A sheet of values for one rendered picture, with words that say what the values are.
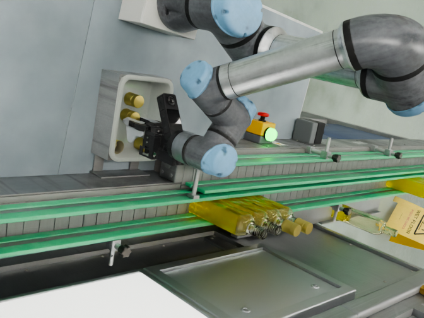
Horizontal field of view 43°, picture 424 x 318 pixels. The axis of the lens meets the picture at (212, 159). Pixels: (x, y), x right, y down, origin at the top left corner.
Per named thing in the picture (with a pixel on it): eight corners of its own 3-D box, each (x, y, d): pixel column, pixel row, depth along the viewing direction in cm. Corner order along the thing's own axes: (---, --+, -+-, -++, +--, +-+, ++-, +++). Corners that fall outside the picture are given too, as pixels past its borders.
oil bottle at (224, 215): (187, 211, 156) (241, 239, 142) (190, 193, 155) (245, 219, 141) (201, 209, 160) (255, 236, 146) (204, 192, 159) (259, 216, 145)
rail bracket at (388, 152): (368, 150, 223) (397, 159, 214) (371, 133, 221) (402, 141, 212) (372, 150, 225) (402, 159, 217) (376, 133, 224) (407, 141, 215)
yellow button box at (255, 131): (242, 138, 185) (259, 143, 180) (247, 117, 183) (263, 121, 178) (255, 138, 190) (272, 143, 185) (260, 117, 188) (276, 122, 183)
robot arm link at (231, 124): (243, 85, 119) (217, 126, 116) (265, 114, 127) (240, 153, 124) (217, 79, 124) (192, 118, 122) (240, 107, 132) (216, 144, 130)
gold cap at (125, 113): (120, 108, 143) (130, 111, 140) (131, 108, 146) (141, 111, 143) (118, 121, 144) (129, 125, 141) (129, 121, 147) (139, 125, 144)
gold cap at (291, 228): (279, 231, 149) (292, 238, 146) (282, 219, 148) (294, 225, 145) (287, 230, 151) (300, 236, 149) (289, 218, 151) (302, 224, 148)
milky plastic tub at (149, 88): (90, 153, 142) (109, 162, 137) (102, 68, 138) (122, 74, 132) (142, 152, 155) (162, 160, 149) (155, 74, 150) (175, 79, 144)
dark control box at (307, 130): (291, 138, 204) (308, 144, 199) (295, 117, 203) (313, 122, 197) (303, 138, 210) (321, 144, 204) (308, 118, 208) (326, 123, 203)
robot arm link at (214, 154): (246, 155, 123) (226, 186, 121) (212, 142, 131) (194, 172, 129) (229, 136, 118) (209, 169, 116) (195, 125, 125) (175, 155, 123)
